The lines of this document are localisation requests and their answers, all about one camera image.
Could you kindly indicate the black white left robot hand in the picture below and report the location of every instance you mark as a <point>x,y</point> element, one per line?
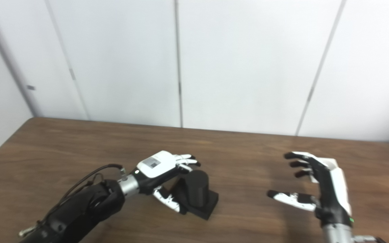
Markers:
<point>157,165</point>

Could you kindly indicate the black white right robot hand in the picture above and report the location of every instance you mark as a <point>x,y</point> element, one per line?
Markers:
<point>333,192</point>

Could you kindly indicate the black peg with square base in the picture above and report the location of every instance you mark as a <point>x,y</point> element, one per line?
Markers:
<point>198,192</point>

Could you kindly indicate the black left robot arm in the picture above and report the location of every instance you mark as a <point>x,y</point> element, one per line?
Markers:
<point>79,209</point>

